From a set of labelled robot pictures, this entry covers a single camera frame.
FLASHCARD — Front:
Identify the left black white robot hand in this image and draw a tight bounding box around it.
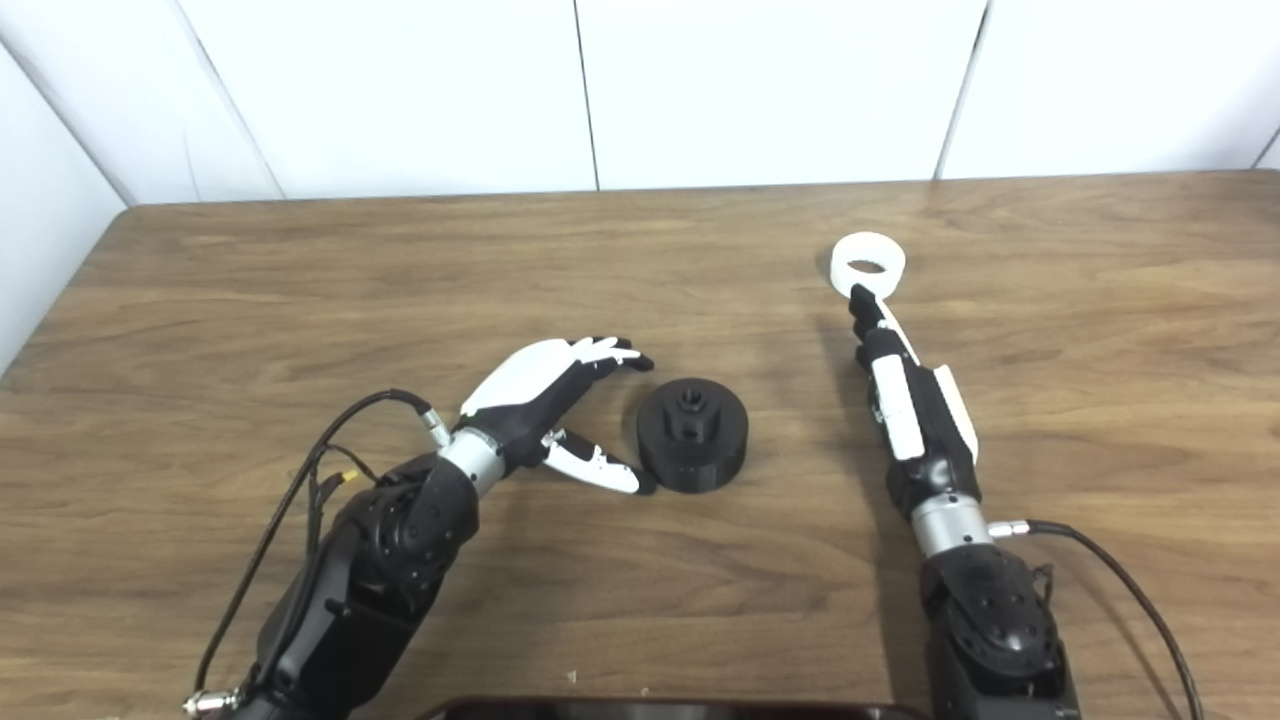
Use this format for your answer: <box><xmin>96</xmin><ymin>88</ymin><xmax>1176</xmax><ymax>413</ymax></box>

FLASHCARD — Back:
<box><xmin>458</xmin><ymin>336</ymin><xmax>658</xmax><ymax>496</ymax></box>

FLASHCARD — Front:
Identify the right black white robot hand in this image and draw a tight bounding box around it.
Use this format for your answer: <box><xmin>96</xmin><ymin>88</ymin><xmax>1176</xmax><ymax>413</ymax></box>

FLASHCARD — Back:
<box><xmin>848</xmin><ymin>283</ymin><xmax>981</xmax><ymax>521</ymax></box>

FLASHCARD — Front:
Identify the round black plastic part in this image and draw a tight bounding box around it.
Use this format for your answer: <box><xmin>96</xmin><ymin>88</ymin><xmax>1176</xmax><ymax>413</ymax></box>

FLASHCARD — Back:
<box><xmin>636</xmin><ymin>377</ymin><xmax>750</xmax><ymax>496</ymax></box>

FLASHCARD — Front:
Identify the white toothed plastic ring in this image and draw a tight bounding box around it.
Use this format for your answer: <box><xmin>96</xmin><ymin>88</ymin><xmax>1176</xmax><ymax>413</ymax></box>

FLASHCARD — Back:
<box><xmin>830</xmin><ymin>232</ymin><xmax>908</xmax><ymax>298</ymax></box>

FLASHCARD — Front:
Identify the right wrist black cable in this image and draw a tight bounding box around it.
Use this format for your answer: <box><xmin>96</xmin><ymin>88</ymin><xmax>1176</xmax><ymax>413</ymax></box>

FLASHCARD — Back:
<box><xmin>988</xmin><ymin>518</ymin><xmax>1206</xmax><ymax>720</ymax></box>

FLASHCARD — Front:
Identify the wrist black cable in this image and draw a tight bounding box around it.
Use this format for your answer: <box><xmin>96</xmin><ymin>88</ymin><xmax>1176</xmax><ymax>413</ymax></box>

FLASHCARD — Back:
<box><xmin>183</xmin><ymin>388</ymin><xmax>453</xmax><ymax>717</ymax></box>
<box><xmin>988</xmin><ymin>518</ymin><xmax>1206</xmax><ymax>720</ymax></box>

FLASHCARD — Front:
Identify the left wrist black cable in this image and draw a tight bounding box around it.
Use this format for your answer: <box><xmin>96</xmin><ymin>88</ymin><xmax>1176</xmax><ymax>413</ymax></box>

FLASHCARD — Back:
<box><xmin>183</xmin><ymin>388</ymin><xmax>453</xmax><ymax>717</ymax></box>

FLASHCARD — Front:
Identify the thin wire with yellow connector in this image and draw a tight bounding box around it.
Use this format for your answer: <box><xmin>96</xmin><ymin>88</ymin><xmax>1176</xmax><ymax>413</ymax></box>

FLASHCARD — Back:
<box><xmin>303</xmin><ymin>443</ymin><xmax>386</xmax><ymax>561</ymax></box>

